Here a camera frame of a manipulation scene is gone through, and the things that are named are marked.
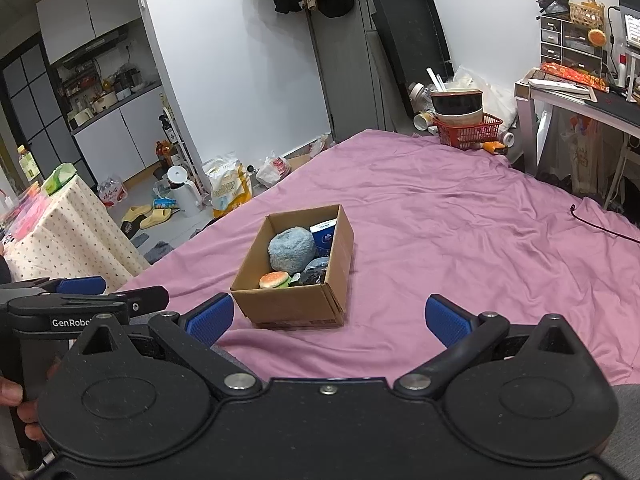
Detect green drink bottle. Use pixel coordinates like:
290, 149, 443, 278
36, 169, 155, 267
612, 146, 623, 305
17, 145, 40, 181

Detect stacked dark bowls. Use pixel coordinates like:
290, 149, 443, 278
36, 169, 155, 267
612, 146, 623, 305
430, 89, 485, 128

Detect pink bed sheet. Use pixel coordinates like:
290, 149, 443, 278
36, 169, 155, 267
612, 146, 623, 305
117, 129, 640, 386

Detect wicker basket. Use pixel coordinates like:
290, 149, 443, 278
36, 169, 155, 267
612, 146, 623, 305
569, 1, 606, 28

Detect printed white bag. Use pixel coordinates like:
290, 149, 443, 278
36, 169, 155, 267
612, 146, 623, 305
560, 112, 618, 193

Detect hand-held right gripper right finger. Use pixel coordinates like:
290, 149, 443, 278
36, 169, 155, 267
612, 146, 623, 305
394, 295, 587, 399

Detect pink plastic packet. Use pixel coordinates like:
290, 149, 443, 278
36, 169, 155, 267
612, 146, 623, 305
5, 185, 51, 241

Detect grey clothing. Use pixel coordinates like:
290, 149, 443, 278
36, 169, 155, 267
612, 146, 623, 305
597, 384, 640, 480

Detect yellow rice bag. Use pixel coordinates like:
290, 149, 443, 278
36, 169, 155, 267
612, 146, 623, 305
202, 157, 253, 218

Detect grey drawer organizer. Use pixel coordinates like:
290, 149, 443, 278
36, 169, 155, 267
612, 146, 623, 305
539, 14, 603, 73

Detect black flat panel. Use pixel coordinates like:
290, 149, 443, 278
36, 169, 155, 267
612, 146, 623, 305
366, 0, 456, 118

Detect black desk mat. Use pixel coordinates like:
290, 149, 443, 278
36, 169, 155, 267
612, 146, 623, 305
585, 92, 640, 128

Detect green tissue pack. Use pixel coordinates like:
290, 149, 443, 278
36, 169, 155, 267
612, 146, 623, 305
42, 162, 78, 196

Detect red and white plastic bag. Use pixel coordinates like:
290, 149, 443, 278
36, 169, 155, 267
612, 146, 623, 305
255, 155, 292, 188

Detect person's left hand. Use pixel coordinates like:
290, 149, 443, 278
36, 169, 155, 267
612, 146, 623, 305
0, 377, 46, 442

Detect clear plastic jar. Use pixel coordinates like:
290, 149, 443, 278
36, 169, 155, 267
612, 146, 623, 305
407, 82, 433, 113

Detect black cable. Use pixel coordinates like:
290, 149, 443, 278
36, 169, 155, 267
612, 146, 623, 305
570, 204, 640, 246

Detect silver desk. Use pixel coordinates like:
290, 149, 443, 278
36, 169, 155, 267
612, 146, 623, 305
514, 77, 640, 211

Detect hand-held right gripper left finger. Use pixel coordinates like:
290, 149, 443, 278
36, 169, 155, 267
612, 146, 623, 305
74, 293, 263, 399

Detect blue tissue pack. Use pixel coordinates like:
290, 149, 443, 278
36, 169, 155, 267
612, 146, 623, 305
309, 219, 338, 258

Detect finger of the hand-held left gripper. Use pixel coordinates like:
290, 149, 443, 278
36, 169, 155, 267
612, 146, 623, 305
106, 285, 172, 318
30, 276, 107, 296

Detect white tray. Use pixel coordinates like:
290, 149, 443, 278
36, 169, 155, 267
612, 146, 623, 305
527, 77, 598, 103

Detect brown cardboard box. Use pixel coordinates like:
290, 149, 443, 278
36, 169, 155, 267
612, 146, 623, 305
230, 204, 355, 330

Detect red plastic basket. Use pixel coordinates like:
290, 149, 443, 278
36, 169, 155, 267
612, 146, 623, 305
432, 112, 504, 151

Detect grey floor cloth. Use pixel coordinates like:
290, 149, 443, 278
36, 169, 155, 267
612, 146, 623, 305
145, 241, 173, 265

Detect white kettle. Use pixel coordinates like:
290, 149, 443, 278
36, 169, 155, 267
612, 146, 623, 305
167, 165, 203, 217

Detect table with dotted cloth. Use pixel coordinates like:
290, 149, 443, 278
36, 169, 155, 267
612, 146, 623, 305
0, 175, 151, 301

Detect light blue fluffy ball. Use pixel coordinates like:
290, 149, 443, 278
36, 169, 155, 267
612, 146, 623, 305
268, 228, 317, 273

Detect water bottle pack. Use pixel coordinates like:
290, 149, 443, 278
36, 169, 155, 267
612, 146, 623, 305
96, 175, 128, 206

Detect long red box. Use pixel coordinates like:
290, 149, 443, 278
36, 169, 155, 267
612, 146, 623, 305
540, 61, 611, 92

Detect kitchen cabinet unit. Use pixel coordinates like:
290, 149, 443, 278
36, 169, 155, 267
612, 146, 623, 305
35, 0, 173, 181

